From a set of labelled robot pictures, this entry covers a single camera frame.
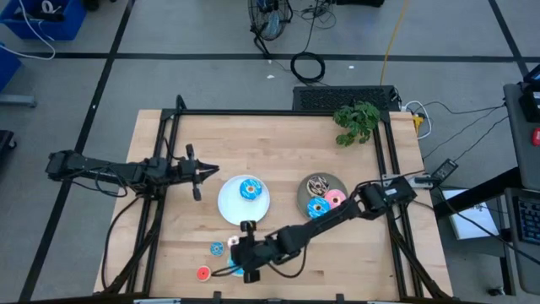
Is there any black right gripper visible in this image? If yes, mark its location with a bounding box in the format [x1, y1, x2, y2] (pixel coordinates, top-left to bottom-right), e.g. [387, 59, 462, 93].
[210, 220, 272, 285]

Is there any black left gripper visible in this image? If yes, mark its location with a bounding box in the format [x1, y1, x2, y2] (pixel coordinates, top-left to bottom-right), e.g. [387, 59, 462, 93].
[176, 143, 221, 203]

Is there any white round plate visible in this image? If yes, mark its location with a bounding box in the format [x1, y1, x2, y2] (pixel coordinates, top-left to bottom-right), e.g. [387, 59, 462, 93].
[217, 174, 272, 227]

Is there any grey round plate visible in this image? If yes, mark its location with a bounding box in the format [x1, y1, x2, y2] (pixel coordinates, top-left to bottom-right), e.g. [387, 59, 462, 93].
[296, 171, 349, 220]

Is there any chocolate donut white drizzle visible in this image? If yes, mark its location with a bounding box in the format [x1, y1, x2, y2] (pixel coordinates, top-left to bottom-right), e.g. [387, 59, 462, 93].
[306, 174, 332, 198]

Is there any pink iced donut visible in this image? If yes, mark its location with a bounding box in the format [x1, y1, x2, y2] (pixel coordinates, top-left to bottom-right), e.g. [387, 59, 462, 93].
[323, 188, 348, 210]

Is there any black computer tower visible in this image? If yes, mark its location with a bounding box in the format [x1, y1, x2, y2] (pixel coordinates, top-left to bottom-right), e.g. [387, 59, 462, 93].
[292, 85, 402, 112]

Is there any green potted plant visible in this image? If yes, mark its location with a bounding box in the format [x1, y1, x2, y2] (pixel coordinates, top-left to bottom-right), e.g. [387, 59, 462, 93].
[332, 100, 381, 148]

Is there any black floor fan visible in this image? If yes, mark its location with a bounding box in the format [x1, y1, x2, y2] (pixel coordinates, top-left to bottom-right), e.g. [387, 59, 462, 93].
[247, 0, 294, 59]

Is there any blue plastic bin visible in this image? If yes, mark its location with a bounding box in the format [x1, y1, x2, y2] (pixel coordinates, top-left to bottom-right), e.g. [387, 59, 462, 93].
[0, 0, 88, 42]
[0, 41, 23, 92]

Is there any black power adapter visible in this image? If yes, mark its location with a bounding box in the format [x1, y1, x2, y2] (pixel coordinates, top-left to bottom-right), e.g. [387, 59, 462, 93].
[429, 158, 460, 183]

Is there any white paper sheet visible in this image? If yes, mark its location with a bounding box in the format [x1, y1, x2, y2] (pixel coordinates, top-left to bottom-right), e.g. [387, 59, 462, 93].
[441, 187, 501, 242]

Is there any black keyboard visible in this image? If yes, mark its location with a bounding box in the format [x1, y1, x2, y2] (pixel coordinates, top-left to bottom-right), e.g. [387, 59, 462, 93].
[516, 195, 540, 247]

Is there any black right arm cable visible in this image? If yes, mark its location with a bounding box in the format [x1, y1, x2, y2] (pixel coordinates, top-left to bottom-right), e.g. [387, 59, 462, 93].
[268, 247, 310, 280]

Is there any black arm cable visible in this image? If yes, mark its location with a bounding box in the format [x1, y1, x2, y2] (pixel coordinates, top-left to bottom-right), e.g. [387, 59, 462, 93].
[268, 247, 310, 280]
[69, 166, 128, 199]

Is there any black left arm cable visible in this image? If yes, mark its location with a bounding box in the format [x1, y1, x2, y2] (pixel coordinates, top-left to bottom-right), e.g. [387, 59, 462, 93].
[69, 166, 128, 199]

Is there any coiled black cable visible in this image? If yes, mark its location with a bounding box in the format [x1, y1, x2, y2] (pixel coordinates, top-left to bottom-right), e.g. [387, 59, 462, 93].
[289, 51, 327, 84]

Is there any yellow hanging cable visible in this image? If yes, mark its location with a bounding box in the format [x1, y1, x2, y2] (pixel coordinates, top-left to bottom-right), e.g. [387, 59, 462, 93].
[379, 0, 411, 87]

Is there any white looped cable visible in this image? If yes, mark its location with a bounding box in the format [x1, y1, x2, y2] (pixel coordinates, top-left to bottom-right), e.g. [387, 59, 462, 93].
[400, 100, 434, 141]

